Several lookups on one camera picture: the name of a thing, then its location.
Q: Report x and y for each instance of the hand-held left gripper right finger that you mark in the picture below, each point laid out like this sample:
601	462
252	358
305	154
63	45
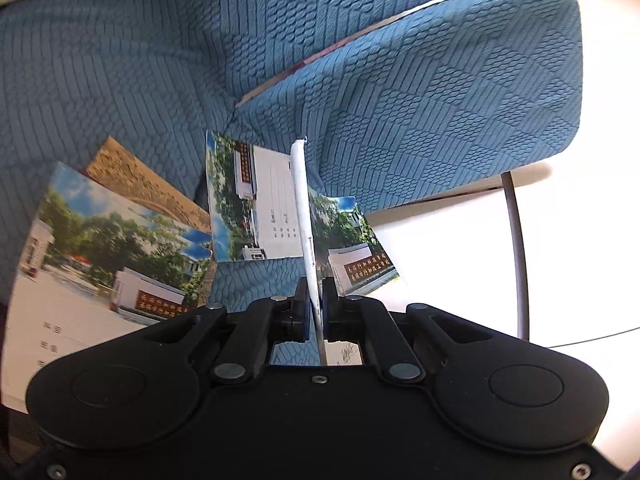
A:
328	310

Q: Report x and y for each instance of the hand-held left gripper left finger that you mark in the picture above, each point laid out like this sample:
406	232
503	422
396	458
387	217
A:
301	310

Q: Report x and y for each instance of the brown painting cover book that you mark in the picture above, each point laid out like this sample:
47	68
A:
135	180

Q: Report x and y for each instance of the black curved metal bar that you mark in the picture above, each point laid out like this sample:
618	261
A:
519	260

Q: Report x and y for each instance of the blue textured sofa seat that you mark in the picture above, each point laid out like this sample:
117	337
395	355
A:
150	60
450	85

